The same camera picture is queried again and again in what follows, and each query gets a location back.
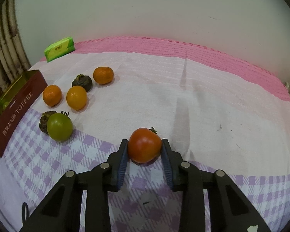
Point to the dark mangosteen back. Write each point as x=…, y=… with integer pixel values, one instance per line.
x=84, y=81

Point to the small back orange mandarin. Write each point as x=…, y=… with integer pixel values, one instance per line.
x=103, y=75

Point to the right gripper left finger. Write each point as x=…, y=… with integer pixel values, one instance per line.
x=60, y=209

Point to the pink purple checked tablecloth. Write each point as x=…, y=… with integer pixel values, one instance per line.
x=217, y=111

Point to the large orange mandarin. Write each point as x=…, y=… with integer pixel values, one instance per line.
x=52, y=95

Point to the dark mangosteen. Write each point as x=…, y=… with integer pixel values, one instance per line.
x=84, y=81
x=44, y=120

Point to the red tomato back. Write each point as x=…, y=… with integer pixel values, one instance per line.
x=144, y=145

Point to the dark mangosteen front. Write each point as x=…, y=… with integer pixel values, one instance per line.
x=44, y=120

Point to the red gold toffee tin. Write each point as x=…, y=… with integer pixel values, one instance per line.
x=16, y=102

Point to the green tissue pack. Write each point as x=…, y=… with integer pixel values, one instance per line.
x=59, y=49

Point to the yellow-orange mandarin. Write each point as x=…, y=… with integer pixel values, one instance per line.
x=76, y=97

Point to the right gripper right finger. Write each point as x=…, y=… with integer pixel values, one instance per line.
x=230, y=209

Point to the green tomato with stem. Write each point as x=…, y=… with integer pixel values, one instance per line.
x=60, y=126

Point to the beige patterned curtain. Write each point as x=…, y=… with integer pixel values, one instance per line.
x=13, y=59

